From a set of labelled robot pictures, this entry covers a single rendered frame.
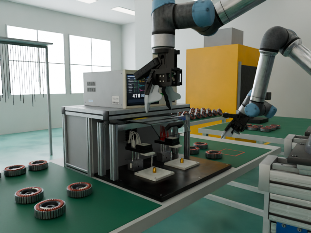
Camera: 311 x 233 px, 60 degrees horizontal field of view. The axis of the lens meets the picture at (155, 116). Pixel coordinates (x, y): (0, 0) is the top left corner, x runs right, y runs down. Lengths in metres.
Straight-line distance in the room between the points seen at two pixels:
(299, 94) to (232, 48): 2.14
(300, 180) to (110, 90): 1.02
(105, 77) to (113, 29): 8.14
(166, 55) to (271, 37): 0.78
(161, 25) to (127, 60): 8.66
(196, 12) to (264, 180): 0.56
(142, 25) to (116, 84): 4.33
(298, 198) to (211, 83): 4.39
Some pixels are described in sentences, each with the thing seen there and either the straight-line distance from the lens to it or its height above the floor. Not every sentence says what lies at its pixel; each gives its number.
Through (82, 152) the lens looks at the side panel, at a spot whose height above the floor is 0.87.
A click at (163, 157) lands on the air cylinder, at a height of 0.79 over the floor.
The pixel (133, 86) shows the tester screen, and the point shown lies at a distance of 1.45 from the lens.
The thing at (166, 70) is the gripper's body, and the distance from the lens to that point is 0.83.
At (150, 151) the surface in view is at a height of 0.88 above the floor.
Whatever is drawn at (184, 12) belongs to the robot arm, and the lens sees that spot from 0.84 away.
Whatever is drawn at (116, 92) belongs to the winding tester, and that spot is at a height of 1.20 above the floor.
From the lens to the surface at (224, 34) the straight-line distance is 5.46.
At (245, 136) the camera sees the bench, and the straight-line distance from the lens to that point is 2.87.
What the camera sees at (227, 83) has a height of 1.26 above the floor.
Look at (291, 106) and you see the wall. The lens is 6.59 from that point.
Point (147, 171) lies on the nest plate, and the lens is 1.46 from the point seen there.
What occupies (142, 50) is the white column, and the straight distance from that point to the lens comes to 5.66.
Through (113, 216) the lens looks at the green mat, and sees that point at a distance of 1.09.
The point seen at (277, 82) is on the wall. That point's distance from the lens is 6.66.
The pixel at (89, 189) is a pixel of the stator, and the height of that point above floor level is 0.78.
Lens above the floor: 1.24
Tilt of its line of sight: 7 degrees down
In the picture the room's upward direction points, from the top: straight up
